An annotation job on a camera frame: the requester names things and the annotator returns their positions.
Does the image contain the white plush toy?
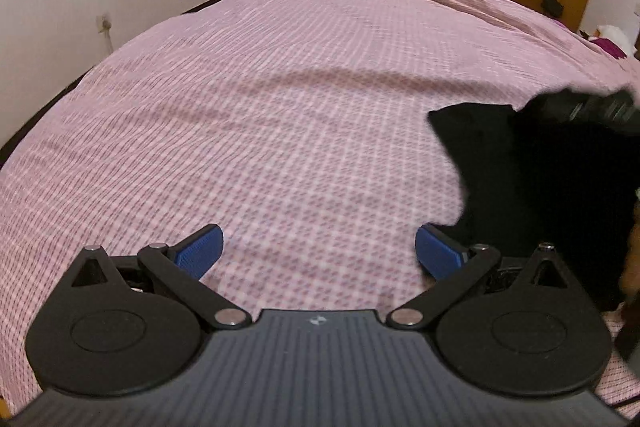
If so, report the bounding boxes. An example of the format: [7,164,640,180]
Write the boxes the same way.
[592,24,631,46]

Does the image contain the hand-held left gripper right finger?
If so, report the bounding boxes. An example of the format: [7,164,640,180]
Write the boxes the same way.
[386,222,571,330]

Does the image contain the purple cloth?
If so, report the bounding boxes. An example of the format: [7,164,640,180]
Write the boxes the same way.
[592,38,629,58]

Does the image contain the black pants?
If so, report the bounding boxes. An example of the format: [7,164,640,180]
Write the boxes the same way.
[427,94,640,314]

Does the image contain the pink checked bed blanket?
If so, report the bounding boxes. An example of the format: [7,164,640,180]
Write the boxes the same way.
[0,0,640,418]

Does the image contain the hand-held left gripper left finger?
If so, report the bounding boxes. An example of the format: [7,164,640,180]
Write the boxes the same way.
[70,223,252,330]

